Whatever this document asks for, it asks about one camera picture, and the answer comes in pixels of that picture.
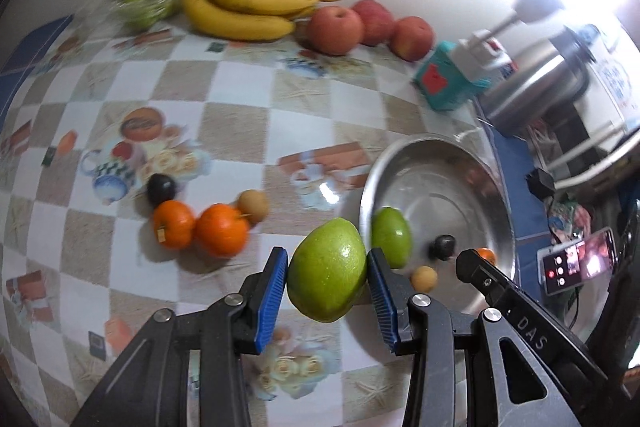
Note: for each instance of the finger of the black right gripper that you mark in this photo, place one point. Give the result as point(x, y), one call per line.
point(589, 375)

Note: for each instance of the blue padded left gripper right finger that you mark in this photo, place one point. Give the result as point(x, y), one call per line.
point(505, 383)

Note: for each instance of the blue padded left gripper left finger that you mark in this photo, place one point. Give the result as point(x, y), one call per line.
point(147, 385)

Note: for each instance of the dark plum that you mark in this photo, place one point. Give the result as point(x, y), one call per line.
point(160, 188)
point(443, 247)

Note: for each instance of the green mango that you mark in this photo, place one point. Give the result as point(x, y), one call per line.
point(391, 233)
point(327, 271)

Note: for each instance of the small longan in bowl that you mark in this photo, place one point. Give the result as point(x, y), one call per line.
point(424, 279)

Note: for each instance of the small tangerine in bowl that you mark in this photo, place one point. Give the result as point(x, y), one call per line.
point(487, 254)

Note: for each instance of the smartphone on stand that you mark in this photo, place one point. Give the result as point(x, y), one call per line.
point(565, 266)

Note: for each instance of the stainless steel bowl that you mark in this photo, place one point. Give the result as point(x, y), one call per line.
point(440, 187)

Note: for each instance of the orange tangerine left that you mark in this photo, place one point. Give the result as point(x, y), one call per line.
point(174, 224)

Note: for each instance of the orange tangerine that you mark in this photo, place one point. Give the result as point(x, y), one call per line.
point(222, 231)
point(174, 224)

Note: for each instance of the orange tangerine right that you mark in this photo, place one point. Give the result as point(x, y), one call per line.
point(222, 231)

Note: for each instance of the black power adapter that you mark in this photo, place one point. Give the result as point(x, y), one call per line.
point(540, 183)

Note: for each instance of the brown longan fruit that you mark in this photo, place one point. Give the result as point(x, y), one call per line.
point(254, 206)

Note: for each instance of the teal toy box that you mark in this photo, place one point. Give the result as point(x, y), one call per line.
point(442, 84)

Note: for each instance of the steel thermos jug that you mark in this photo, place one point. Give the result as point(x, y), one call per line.
point(548, 75)

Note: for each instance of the red apple right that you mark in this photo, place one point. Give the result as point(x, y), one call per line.
point(412, 38)

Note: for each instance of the red apple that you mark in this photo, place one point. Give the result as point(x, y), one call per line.
point(412, 38)
point(378, 22)
point(335, 30)

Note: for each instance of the red apple middle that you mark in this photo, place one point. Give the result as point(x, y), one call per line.
point(378, 22)

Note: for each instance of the red apple front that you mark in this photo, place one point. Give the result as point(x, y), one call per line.
point(335, 30)

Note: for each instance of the clear plastic fruit container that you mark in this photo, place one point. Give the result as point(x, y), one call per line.
point(133, 16)

